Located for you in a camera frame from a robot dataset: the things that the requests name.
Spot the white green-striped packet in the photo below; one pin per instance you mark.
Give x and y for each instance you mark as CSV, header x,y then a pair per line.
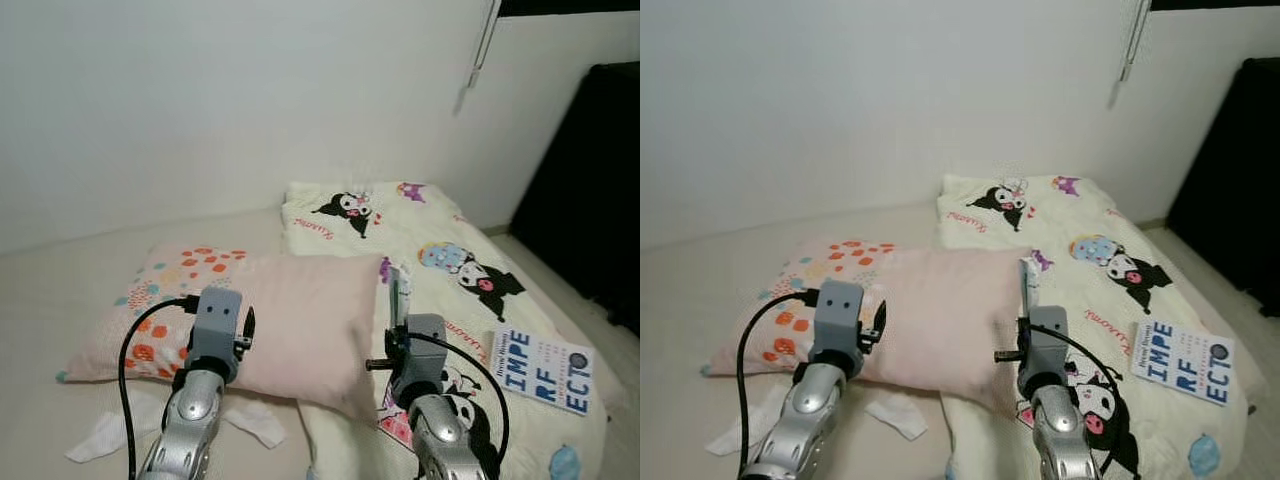
x,y
399,295
1028,290

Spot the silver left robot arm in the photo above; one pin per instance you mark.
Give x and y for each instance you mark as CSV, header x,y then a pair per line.
x,y
800,420
190,420

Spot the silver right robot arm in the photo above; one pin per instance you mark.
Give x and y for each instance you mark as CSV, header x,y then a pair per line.
x,y
440,440
1060,440

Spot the pink dotted pillow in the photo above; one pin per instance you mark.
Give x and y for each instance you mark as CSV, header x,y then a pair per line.
x,y
940,310
300,320

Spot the cream cartoon print blanket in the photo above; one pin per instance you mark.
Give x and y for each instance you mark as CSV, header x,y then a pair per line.
x,y
400,225
1050,215

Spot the white blue-lettered book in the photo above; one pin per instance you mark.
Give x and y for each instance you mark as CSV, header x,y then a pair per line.
x,y
540,370
1185,360

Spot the beige sheeted mattress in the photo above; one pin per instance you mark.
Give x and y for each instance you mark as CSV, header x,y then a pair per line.
x,y
60,300
700,290

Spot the black wardrobe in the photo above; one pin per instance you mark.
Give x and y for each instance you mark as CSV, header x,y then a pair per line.
x,y
590,190
1235,180

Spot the white blind wand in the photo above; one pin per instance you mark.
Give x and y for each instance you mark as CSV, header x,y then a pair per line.
x,y
1135,40
483,45

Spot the dark window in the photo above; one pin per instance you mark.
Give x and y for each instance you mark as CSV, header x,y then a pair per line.
x,y
570,6
1215,4

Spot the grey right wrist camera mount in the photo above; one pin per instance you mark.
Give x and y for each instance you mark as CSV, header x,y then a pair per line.
x,y
1048,345
425,345

